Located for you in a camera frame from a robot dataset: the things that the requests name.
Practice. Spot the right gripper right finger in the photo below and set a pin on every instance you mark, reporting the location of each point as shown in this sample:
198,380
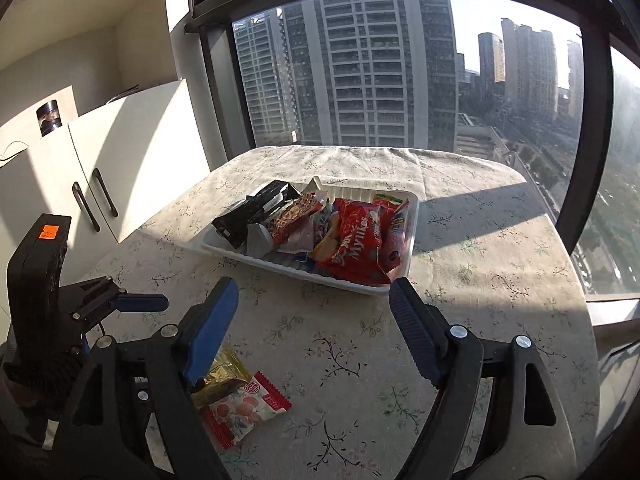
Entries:
423,328

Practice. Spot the black patterned snack bag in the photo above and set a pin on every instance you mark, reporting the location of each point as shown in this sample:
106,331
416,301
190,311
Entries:
256,208

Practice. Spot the small red white packet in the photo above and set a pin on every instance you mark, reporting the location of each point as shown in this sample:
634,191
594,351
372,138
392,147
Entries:
233,417

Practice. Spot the pink cartoon snack packet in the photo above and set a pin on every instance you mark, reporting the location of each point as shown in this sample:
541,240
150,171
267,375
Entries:
394,214

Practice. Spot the red heart cookie packet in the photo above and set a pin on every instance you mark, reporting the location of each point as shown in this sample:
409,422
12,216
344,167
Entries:
291,217

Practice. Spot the gold foil packet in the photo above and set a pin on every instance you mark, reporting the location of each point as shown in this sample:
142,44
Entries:
225,375

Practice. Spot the dark photo on cabinet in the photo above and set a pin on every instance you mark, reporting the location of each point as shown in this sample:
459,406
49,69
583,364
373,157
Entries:
48,116

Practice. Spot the left black cabinet handle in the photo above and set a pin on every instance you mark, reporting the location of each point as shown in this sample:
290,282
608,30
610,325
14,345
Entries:
84,205

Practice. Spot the white plastic tray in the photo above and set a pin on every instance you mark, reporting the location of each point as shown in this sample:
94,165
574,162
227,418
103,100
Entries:
285,264

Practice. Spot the red Mylikes snack bag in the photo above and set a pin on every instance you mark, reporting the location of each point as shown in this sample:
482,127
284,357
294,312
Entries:
359,245

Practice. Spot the black cabinet handle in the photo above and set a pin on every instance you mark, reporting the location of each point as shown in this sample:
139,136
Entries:
84,205
96,173

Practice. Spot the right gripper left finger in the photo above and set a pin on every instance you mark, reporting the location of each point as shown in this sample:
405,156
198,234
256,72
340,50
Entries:
204,327

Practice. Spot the white cabinet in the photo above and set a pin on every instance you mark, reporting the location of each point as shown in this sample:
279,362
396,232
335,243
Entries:
126,105

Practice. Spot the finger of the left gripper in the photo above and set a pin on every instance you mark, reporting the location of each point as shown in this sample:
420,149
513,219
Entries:
140,303

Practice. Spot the right black cabinet handle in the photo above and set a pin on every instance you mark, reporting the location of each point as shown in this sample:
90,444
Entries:
96,173

